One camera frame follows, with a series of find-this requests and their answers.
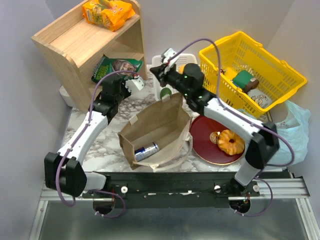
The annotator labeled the orange fruit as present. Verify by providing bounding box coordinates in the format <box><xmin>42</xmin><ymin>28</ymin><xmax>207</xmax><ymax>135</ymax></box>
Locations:
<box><xmin>178</xmin><ymin>64</ymin><xmax>185</xmax><ymax>74</ymax></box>

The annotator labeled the white plastic basket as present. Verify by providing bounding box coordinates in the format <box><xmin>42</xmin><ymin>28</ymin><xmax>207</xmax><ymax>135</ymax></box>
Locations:
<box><xmin>151</xmin><ymin>53</ymin><xmax>198</xmax><ymax>101</ymax></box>

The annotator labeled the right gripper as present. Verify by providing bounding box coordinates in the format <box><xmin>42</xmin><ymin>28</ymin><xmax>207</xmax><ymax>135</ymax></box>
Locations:
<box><xmin>148</xmin><ymin>64</ymin><xmax>191</xmax><ymax>98</ymax></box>

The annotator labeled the green box in basket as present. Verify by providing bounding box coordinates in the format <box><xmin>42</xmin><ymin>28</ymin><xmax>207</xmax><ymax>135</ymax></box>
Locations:
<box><xmin>232</xmin><ymin>70</ymin><xmax>254</xmax><ymax>89</ymax></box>

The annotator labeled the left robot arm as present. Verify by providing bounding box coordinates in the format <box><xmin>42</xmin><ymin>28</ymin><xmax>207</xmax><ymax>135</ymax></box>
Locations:
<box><xmin>44</xmin><ymin>72</ymin><xmax>132</xmax><ymax>207</ymax></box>

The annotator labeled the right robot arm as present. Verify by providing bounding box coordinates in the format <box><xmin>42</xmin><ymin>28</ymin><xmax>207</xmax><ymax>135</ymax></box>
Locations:
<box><xmin>150</xmin><ymin>63</ymin><xmax>280</xmax><ymax>196</ymax></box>

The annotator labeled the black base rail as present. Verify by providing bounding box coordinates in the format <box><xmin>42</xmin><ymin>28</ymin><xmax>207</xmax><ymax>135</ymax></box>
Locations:
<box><xmin>82</xmin><ymin>172</ymin><xmax>262</xmax><ymax>209</ymax></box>

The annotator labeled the wooden shelf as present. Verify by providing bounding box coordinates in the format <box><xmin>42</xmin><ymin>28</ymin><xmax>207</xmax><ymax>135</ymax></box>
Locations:
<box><xmin>31</xmin><ymin>0</ymin><xmax>146</xmax><ymax>113</ymax></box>

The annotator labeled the glazed ring doughnut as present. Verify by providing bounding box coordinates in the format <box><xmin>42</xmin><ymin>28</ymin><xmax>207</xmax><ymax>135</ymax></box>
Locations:
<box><xmin>217</xmin><ymin>129</ymin><xmax>245</xmax><ymax>156</ymax></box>

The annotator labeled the red round plate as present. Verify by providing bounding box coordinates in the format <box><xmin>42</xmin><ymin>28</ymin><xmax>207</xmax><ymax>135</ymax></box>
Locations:
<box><xmin>189</xmin><ymin>115</ymin><xmax>245</xmax><ymax>166</ymax></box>

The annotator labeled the white cartoon packet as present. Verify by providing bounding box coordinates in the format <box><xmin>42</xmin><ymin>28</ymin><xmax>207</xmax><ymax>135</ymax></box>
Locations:
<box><xmin>247</xmin><ymin>88</ymin><xmax>273</xmax><ymax>109</ymax></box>

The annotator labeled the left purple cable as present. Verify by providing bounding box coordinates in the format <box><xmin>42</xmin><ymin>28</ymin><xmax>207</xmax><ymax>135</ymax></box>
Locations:
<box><xmin>55</xmin><ymin>70</ymin><xmax>140</xmax><ymax>208</ymax></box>

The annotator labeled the brown paper bag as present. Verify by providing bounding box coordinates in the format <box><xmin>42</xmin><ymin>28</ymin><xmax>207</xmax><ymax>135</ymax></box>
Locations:
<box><xmin>118</xmin><ymin>93</ymin><xmax>193</xmax><ymax>172</ymax></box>

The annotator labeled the orange snack packet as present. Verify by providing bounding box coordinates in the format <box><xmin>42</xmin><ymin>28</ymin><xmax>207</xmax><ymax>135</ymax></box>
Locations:
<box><xmin>82</xmin><ymin>0</ymin><xmax>136</xmax><ymax>32</ymax></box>

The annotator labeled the green avocado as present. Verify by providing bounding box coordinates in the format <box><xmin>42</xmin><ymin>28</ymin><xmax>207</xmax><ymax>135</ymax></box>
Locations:
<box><xmin>160</xmin><ymin>87</ymin><xmax>172</xmax><ymax>100</ymax></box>

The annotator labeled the light blue plastic bag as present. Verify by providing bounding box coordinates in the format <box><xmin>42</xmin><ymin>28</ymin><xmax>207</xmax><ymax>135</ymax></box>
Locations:
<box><xmin>266</xmin><ymin>100</ymin><xmax>311</xmax><ymax>170</ymax></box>

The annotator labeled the yellow shopping basket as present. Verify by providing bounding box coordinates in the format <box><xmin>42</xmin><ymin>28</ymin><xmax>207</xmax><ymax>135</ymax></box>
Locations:
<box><xmin>199</xmin><ymin>31</ymin><xmax>307</xmax><ymax>118</ymax></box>

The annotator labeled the green snack packet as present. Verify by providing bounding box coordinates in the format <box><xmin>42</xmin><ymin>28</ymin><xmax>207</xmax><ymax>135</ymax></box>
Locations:
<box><xmin>91</xmin><ymin>55</ymin><xmax>144</xmax><ymax>83</ymax></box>

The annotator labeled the blue silver drink can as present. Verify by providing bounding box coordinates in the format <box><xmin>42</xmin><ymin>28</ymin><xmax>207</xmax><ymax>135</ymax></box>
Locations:
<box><xmin>134</xmin><ymin>142</ymin><xmax>160</xmax><ymax>162</ymax></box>

